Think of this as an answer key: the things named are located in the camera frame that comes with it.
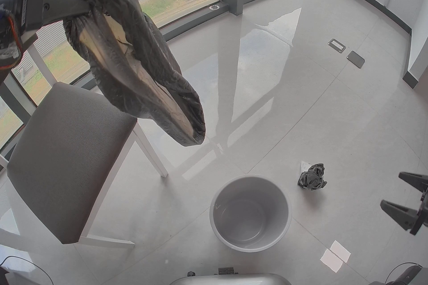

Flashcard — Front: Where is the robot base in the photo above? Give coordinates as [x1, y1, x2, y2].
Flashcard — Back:
[169, 267, 293, 285]

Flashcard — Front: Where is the black plastic bag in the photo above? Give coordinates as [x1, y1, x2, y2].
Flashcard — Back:
[63, 0, 206, 146]

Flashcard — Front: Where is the white trash bin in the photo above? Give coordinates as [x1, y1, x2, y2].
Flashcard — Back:
[210, 174, 292, 252]

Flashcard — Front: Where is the crumpled black plastic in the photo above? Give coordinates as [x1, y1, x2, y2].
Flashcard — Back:
[298, 163, 327, 191]

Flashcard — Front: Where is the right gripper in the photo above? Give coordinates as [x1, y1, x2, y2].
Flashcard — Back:
[380, 171, 428, 236]

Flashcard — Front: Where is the grey seat white chair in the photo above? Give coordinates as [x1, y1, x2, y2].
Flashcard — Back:
[0, 33, 169, 249]

